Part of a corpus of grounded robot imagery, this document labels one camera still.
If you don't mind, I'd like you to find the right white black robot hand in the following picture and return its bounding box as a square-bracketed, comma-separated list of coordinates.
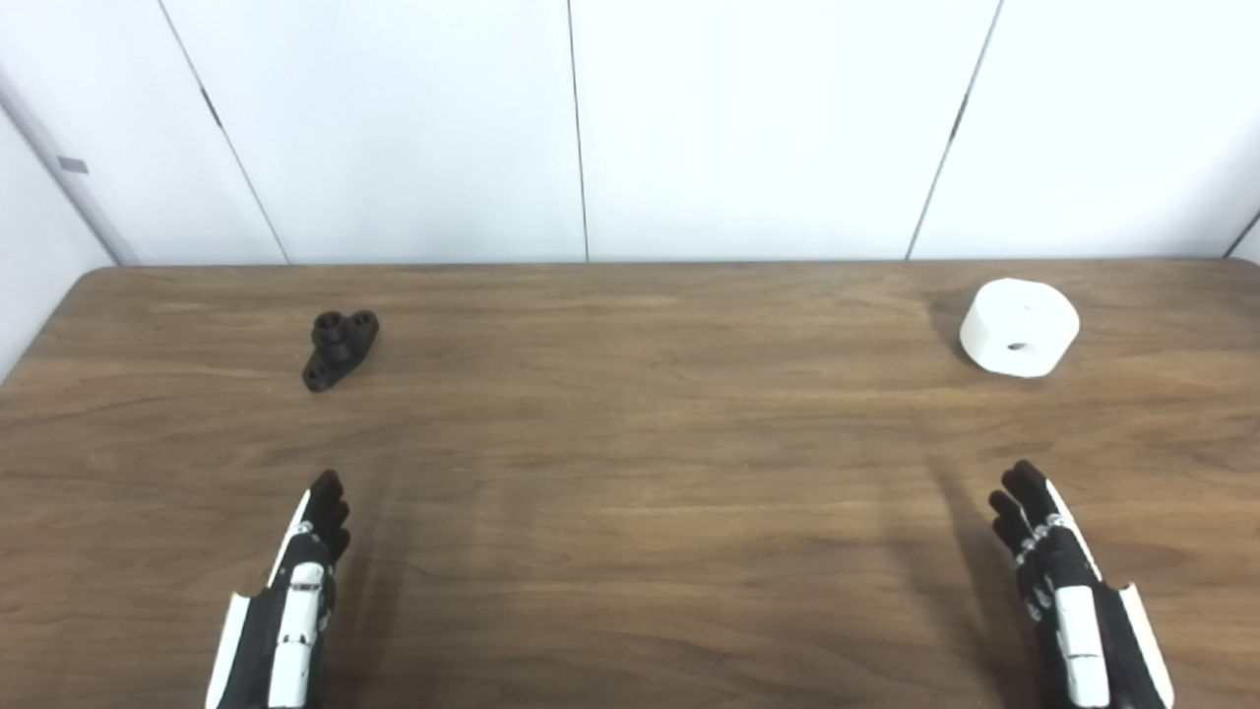
[988, 460, 1174, 709]

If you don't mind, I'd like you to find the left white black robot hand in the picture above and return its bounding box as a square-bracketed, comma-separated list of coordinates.
[205, 469, 351, 709]

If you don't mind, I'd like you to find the black flanged holder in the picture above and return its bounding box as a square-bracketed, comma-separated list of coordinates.
[301, 310, 380, 393]

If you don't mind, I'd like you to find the round white piece with holes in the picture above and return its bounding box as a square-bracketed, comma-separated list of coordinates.
[960, 278, 1081, 379]

